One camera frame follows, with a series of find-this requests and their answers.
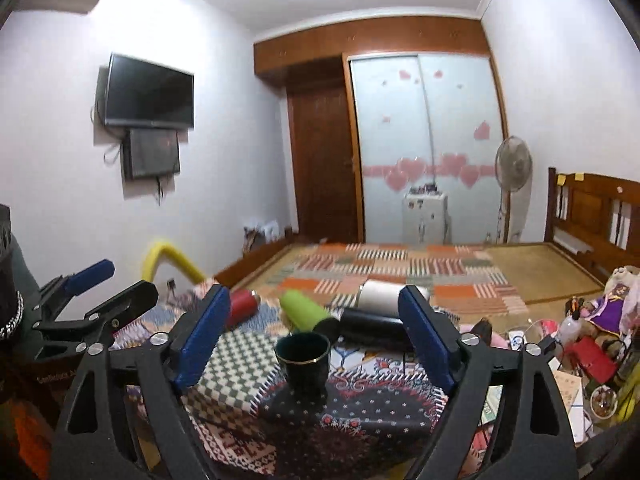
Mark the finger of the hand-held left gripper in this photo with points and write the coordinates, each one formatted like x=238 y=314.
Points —
x=125 y=302
x=90 y=273

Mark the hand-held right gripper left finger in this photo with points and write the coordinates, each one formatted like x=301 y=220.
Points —
x=197 y=345

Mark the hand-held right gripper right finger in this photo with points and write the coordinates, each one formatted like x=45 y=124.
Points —
x=427 y=342

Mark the dark green cup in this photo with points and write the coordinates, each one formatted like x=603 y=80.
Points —
x=302 y=365

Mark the green checkered cloth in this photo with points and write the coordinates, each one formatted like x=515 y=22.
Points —
x=235 y=360

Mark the black bottle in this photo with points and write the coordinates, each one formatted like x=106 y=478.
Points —
x=372 y=327

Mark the red bottle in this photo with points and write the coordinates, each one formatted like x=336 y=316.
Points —
x=242 y=307

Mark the yellow foam tube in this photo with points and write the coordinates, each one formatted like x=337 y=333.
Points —
x=172 y=260

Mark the patchwork blanket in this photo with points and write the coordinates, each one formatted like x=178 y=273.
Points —
x=400 y=270

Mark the wooden bed footboard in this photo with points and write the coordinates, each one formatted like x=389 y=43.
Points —
x=260 y=260

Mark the green bottle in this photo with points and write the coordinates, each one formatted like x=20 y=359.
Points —
x=305 y=312

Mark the dark floral printed cloth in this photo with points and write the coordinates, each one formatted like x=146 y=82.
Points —
x=340 y=425

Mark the small white cabinet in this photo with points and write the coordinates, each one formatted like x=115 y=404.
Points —
x=425 y=217

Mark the woven straw mat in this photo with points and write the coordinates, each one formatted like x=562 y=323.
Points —
x=545 y=270

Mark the red box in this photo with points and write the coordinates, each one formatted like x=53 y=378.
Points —
x=595 y=358

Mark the doll in purple dress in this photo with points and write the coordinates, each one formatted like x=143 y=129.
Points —
x=617 y=300

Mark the white standing fan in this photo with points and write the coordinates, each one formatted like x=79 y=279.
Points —
x=513 y=162

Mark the brown wooden door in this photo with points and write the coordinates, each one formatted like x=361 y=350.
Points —
x=322 y=165

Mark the wooden bed headboard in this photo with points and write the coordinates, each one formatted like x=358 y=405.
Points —
x=592 y=215

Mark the wooden wardrobe with sliding doors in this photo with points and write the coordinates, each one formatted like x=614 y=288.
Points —
x=425 y=125

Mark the paper bags by wall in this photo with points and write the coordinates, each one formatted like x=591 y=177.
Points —
x=260 y=235

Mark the small black wall monitor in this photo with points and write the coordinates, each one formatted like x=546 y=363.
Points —
x=152 y=152

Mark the wall-mounted black television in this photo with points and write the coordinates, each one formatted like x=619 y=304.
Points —
x=149 y=91

